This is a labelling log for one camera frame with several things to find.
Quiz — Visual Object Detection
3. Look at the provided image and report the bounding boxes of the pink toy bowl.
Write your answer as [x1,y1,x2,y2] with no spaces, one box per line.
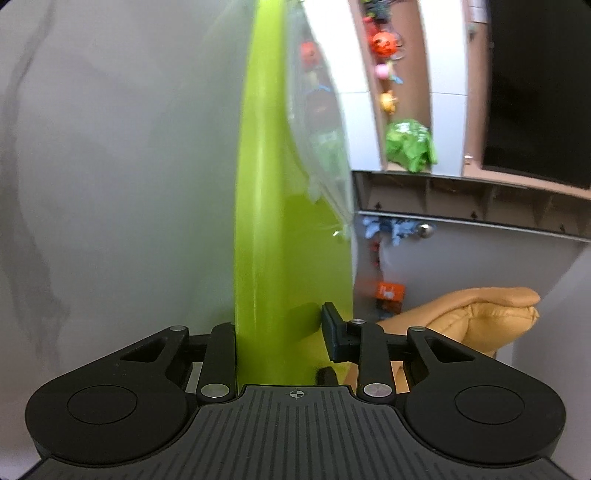
[376,62,403,85]

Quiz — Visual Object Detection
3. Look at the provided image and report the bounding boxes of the clear plastic lid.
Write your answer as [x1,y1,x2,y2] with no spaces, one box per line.
[281,0,355,244]

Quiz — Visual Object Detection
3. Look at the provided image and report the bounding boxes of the orange box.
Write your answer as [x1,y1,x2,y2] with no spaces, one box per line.
[376,281,406,304]

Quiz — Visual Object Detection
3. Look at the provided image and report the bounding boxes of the orange pumpkin bucket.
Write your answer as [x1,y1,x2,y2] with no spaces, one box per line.
[369,31,399,59]

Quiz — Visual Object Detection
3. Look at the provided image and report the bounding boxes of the green plastic bag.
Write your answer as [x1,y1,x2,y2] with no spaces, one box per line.
[385,119,439,174]

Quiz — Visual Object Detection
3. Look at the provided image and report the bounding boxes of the dark shelf frame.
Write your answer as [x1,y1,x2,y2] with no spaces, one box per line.
[352,0,591,243]

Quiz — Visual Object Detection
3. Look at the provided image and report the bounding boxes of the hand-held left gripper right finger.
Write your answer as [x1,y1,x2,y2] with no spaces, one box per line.
[321,302,477,402]

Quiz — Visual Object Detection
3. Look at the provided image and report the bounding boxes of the blue robot toy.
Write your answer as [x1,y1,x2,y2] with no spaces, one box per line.
[362,216,435,246]

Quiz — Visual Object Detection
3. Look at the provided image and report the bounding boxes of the white marble desktop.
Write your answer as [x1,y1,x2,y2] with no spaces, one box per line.
[0,0,260,391]

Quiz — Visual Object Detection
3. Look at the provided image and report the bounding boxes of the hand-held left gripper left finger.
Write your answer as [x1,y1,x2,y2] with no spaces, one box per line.
[117,322,238,402]

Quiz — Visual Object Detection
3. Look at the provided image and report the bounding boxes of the yellow leather sofa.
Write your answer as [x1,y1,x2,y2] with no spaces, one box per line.
[344,286,541,393]

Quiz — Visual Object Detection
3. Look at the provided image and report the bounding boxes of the white shelf cabinet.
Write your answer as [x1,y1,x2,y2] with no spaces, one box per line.
[302,0,491,178]

